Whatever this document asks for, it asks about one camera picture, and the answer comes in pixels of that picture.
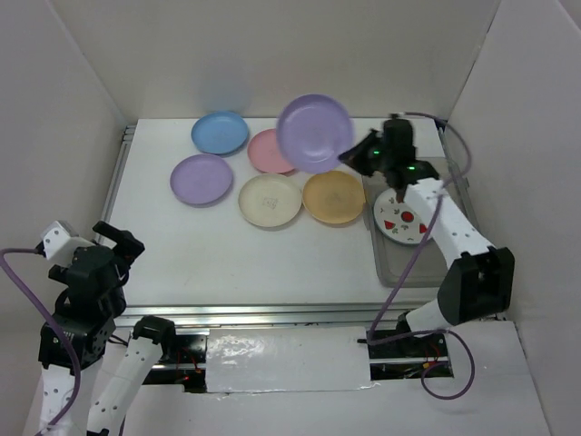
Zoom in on pink plastic plate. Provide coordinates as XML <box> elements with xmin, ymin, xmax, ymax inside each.
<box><xmin>247</xmin><ymin>129</ymin><xmax>295</xmax><ymax>174</ymax></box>

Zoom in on white foam cover panel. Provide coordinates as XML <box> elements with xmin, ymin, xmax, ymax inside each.
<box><xmin>205</xmin><ymin>327</ymin><xmax>371</xmax><ymax>393</ymax></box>

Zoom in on blue plastic plate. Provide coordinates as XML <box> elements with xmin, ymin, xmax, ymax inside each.
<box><xmin>191</xmin><ymin>111</ymin><xmax>250</xmax><ymax>155</ymax></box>

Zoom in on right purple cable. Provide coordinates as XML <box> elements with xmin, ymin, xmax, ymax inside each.
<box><xmin>365</xmin><ymin>111</ymin><xmax>477</xmax><ymax>401</ymax></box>

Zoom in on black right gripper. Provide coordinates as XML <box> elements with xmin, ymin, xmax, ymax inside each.
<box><xmin>337</xmin><ymin>129</ymin><xmax>391</xmax><ymax>179</ymax></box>

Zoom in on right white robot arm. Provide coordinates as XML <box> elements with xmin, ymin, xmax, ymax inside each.
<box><xmin>339</xmin><ymin>113</ymin><xmax>516</xmax><ymax>356</ymax></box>

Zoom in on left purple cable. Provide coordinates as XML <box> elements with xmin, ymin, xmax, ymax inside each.
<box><xmin>0</xmin><ymin>247</ymin><xmax>128</xmax><ymax>436</ymax></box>

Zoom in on cream plastic plate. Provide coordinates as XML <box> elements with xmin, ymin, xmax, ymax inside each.
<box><xmin>238</xmin><ymin>173</ymin><xmax>302</xmax><ymax>228</ymax></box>

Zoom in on purple cable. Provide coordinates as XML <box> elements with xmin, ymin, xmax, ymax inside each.
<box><xmin>0</xmin><ymin>247</ymin><xmax>128</xmax><ymax>436</ymax></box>
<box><xmin>365</xmin><ymin>111</ymin><xmax>477</xmax><ymax>401</ymax></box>

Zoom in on clear plastic bin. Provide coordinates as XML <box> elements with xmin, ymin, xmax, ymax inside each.
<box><xmin>359</xmin><ymin>156</ymin><xmax>495</xmax><ymax>289</ymax></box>

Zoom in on orange plastic plate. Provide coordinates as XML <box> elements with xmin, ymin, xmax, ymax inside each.
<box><xmin>302</xmin><ymin>171</ymin><xmax>366</xmax><ymax>225</ymax></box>

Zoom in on white watermelon pattern plate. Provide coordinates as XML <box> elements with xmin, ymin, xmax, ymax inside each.
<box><xmin>372</xmin><ymin>188</ymin><xmax>428</xmax><ymax>246</ymax></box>

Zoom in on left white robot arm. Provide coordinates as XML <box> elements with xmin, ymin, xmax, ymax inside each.
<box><xmin>37</xmin><ymin>221</ymin><xmax>179</xmax><ymax>435</ymax></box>

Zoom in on lilac plastic plate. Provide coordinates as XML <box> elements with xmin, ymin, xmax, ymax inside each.
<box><xmin>170</xmin><ymin>154</ymin><xmax>233</xmax><ymax>206</ymax></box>
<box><xmin>276</xmin><ymin>94</ymin><xmax>355</xmax><ymax>174</ymax></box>

